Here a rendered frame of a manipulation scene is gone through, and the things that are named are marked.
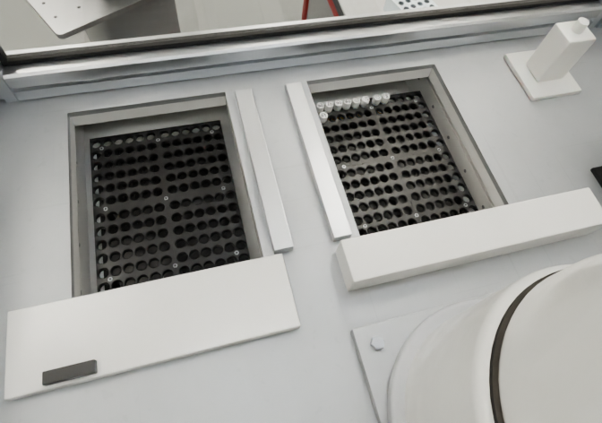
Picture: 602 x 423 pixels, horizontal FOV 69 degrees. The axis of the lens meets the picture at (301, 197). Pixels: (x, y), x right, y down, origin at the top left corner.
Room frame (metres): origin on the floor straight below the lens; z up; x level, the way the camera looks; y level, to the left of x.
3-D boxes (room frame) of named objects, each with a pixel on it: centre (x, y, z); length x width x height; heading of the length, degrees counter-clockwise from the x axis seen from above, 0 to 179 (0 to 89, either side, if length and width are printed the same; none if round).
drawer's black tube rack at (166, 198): (0.24, 0.17, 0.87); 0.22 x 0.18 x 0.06; 25
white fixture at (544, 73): (0.54, -0.32, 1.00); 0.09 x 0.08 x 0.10; 25
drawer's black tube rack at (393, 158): (0.37, -0.12, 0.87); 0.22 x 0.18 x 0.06; 25
